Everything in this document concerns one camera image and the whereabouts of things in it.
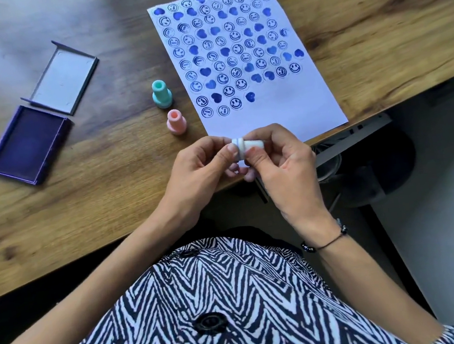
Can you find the person's left hand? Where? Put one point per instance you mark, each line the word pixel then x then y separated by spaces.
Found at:
pixel 193 177

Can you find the person's right hand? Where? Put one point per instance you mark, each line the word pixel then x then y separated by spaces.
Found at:
pixel 293 178

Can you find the person's right thumb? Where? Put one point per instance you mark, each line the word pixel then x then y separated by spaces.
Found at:
pixel 255 161

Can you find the person's left thumb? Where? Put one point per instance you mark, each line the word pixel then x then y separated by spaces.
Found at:
pixel 225 157

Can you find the white round stamp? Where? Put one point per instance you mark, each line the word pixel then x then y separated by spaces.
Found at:
pixel 248 147

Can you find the person's left forearm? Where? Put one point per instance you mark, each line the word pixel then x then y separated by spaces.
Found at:
pixel 102 298

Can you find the person's right forearm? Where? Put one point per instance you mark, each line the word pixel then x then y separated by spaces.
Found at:
pixel 370 280

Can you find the pink round stamp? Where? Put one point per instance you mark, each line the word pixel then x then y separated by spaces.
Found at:
pixel 176 122

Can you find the teal round stamp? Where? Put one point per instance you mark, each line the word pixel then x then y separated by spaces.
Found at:
pixel 161 94

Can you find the white paper with blue stamps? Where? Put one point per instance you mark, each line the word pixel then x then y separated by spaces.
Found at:
pixel 251 61

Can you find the small black shirt button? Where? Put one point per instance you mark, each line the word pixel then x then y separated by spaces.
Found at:
pixel 189 254

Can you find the zebra striped shirt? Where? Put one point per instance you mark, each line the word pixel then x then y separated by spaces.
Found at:
pixel 234 312

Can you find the large black shirt button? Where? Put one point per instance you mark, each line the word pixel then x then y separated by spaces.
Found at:
pixel 210 323

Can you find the open purple ink pad case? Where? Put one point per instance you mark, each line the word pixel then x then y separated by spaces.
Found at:
pixel 31 139

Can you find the grey metal table frame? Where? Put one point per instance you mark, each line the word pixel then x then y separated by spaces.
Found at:
pixel 353 135

